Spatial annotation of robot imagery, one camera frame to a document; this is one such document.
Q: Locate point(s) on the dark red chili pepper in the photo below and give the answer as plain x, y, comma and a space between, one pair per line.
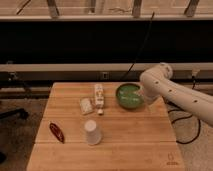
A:
56, 131

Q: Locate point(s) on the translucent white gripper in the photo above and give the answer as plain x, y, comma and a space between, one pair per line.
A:
152, 108

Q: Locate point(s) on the white rectangular box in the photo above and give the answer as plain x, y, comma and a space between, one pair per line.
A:
99, 95

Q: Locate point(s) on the white upside-down paper cup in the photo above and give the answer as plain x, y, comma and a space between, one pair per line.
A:
92, 132

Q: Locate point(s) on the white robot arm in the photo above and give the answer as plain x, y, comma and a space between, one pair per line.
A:
156, 82

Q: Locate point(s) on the green ceramic bowl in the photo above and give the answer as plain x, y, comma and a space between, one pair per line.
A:
128, 97

